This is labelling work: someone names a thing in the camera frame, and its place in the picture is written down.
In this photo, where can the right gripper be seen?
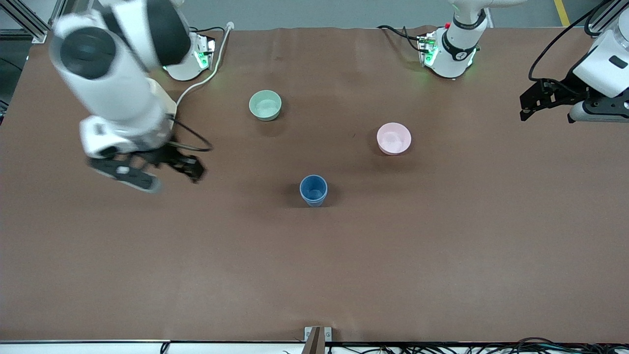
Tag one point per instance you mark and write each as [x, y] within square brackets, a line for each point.
[164, 156]

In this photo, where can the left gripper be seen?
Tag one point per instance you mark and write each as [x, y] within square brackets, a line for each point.
[558, 93]

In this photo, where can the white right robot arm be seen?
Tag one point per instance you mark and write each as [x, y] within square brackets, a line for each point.
[118, 88]

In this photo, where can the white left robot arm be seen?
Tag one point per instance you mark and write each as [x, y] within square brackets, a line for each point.
[454, 54]

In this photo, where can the cream white toaster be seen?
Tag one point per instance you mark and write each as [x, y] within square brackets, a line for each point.
[164, 101]

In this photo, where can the green bowl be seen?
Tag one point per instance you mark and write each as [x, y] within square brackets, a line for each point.
[265, 105]

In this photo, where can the pink bowl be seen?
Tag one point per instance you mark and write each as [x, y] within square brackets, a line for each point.
[393, 138]

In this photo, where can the brown table cover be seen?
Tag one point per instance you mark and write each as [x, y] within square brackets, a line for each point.
[314, 270]

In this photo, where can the aluminium frame profile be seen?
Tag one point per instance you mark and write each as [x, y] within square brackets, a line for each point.
[597, 30]
[29, 22]

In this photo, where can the grey metal bracket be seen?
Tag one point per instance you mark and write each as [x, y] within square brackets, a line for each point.
[314, 339]

